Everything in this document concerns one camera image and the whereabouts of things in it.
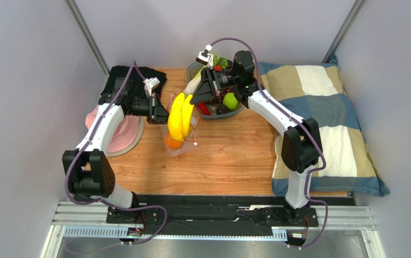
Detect red chili pepper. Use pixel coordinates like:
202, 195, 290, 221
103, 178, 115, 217
197, 103, 210, 116

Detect yellow bananas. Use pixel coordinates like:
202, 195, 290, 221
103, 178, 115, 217
167, 92, 194, 142

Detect green white leek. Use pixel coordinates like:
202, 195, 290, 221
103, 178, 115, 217
183, 53, 220, 97

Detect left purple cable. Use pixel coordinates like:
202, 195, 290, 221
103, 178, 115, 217
64, 61, 167, 246

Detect black folded cloth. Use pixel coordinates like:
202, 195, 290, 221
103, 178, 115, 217
101, 66, 167, 98

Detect green apple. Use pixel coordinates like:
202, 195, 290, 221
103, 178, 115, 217
222, 92, 238, 110

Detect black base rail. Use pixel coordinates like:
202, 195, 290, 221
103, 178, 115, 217
105, 193, 357, 241

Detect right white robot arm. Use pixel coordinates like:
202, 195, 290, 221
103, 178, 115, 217
190, 47, 322, 225

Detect pink hat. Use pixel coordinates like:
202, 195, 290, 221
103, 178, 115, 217
77, 104, 144, 156

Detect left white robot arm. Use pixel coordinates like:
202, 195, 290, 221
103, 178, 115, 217
62, 77, 168, 210

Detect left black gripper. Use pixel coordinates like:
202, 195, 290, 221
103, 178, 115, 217
126, 94, 176, 125

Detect clear orange zip top bag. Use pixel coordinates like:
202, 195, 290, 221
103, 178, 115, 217
161, 92, 201, 156

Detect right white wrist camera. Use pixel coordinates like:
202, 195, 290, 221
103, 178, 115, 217
196, 45, 214, 67

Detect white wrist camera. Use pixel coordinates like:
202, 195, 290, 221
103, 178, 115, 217
143, 77, 160, 97
196, 45, 214, 67

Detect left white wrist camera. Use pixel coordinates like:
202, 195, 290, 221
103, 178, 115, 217
143, 77, 160, 97

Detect orange fruit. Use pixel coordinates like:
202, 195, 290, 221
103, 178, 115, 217
164, 133, 183, 149

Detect plaid pillow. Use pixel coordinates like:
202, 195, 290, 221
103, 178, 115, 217
258, 58, 391, 197

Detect grey food tray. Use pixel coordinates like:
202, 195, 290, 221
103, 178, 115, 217
186, 62, 244, 120

